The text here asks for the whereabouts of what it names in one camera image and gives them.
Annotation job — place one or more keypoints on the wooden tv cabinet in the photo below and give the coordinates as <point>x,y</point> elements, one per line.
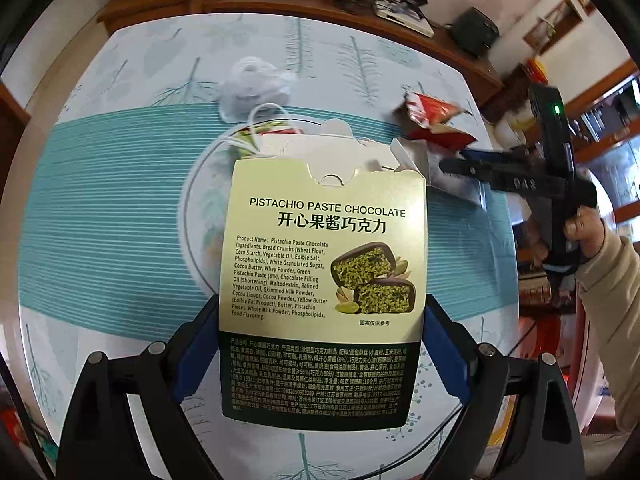
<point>481,77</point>

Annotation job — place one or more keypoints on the white set-top box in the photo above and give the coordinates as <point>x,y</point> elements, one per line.
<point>405,17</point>

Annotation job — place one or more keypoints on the patterned white teal tablecloth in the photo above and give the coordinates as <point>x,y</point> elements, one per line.
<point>122,229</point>

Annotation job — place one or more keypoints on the red snack wrapper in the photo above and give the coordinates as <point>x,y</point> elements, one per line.
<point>429,120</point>

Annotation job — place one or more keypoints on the fruit print snack bag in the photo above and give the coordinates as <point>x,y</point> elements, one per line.
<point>253,145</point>

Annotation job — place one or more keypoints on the crumpled white tissue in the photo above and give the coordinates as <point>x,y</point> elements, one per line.
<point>251,82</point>

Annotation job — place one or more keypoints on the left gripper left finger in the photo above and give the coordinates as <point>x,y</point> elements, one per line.
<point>99,439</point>

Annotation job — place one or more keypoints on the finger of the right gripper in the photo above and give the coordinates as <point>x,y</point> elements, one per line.
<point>475,164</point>

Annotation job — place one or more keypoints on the person right hand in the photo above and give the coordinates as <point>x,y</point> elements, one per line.
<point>587,229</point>

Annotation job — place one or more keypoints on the beige sleeve right forearm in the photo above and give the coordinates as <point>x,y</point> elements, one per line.
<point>610,295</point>

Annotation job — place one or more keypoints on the pistachio chocolate box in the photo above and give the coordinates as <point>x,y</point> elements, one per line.
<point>321,297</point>

